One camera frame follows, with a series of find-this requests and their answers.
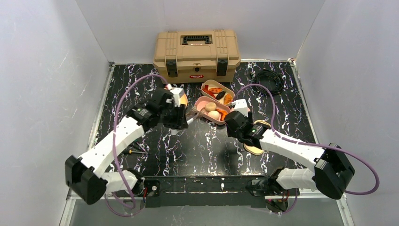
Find dark brown sea cucumber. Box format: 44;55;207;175
215;91;226;100

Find orange chicken wing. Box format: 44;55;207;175
216;109;230;121

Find tan plastic toolbox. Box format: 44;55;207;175
153;30;241;83

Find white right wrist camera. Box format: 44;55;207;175
231;99;248;117

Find white boiled egg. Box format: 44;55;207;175
207;110;220;121

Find black yellow handled screwdriver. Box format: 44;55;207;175
123;149;149;154

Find beige lunch box tray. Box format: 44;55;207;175
201;80;235;106

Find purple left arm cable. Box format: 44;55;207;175
104;74;170;218

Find coiled black cable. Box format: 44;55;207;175
250;69;285;96

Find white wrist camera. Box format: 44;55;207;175
169;88;185;107
231;99;248;117

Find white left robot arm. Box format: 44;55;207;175
65;87;189;205

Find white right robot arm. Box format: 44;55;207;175
224;111;355;200

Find beige lunch box lid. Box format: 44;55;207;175
243;120;271;155

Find round beige bun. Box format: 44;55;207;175
205;102;217;112

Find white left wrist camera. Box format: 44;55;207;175
169;88;185;107

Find pink lunch box tray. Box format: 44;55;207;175
194;96;231;125

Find fried chicken piece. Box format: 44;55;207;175
223;94;233;105

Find white metal food tongs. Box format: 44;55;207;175
171;107;203;135

